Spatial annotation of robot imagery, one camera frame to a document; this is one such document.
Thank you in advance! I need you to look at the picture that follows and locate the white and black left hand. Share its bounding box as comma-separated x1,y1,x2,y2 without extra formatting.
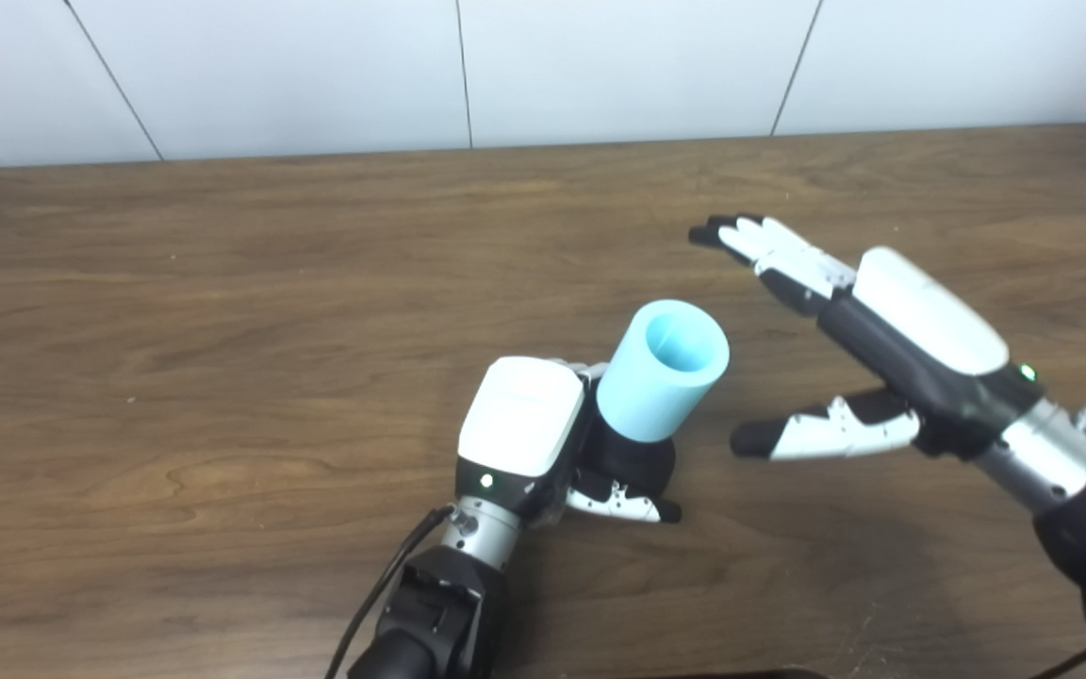
456,356,683,531

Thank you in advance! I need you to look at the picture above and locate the light-blue hose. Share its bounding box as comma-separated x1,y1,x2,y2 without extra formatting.
596,299,731,443

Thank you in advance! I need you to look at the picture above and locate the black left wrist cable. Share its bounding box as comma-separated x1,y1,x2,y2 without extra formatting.
324,505,457,679

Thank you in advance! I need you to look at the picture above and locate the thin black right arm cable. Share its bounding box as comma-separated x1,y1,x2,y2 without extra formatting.
1028,647,1086,679

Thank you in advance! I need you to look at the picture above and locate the white and black right hand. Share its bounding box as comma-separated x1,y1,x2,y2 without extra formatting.
689,213,1044,463

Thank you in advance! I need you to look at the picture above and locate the black nozzle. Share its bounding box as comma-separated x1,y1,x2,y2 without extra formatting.
581,420,678,501

